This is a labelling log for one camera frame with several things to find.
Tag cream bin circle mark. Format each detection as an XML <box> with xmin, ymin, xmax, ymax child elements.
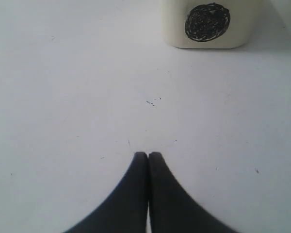
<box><xmin>161</xmin><ymin>0</ymin><xmax>248</xmax><ymax>49</ymax></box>

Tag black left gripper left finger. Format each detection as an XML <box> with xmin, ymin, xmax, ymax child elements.
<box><xmin>67</xmin><ymin>152</ymin><xmax>148</xmax><ymax>233</ymax></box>

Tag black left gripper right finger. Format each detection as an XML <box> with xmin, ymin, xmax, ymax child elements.
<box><xmin>148</xmin><ymin>152</ymin><xmax>235</xmax><ymax>233</ymax></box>

